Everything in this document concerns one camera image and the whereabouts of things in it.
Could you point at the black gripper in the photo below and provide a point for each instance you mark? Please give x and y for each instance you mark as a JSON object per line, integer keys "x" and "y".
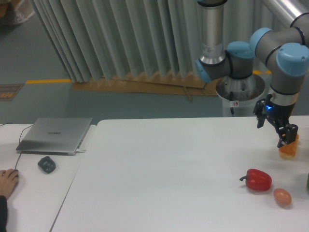
{"x": 277, "y": 114}

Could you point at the red bell pepper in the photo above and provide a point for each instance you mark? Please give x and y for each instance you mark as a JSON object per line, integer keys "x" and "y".
{"x": 257, "y": 180}

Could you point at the dark sleeve forearm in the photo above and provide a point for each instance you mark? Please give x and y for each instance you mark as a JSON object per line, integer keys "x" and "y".
{"x": 3, "y": 214}

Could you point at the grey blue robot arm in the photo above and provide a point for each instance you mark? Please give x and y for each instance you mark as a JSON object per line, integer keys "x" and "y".
{"x": 284, "y": 53}

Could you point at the person's hand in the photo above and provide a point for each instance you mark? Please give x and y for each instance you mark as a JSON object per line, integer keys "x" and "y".
{"x": 7, "y": 182}

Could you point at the orange bread loaf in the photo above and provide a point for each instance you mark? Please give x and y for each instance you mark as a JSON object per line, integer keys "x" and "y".
{"x": 289, "y": 151}

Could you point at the brown egg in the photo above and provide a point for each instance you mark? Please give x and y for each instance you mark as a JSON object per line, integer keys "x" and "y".
{"x": 282, "y": 196}

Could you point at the brown cardboard sheet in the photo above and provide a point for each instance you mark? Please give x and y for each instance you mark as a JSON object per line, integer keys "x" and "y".
{"x": 189, "y": 86}

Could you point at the pale green folding curtain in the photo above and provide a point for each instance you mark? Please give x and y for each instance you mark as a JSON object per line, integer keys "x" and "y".
{"x": 106, "y": 38}

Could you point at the silver closed laptop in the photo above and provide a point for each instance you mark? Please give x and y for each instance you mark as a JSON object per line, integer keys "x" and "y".
{"x": 55, "y": 136}

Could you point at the black small controller device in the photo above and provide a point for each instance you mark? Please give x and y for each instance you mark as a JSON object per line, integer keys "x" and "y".
{"x": 47, "y": 165}

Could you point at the black computer mouse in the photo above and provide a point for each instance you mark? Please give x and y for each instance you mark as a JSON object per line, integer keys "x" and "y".
{"x": 16, "y": 178}

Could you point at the clear plastic bag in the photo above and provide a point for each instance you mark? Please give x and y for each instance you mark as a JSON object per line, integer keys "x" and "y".
{"x": 19, "y": 11}

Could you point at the cardboard box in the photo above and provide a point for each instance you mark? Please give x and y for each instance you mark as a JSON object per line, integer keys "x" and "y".
{"x": 3, "y": 7}

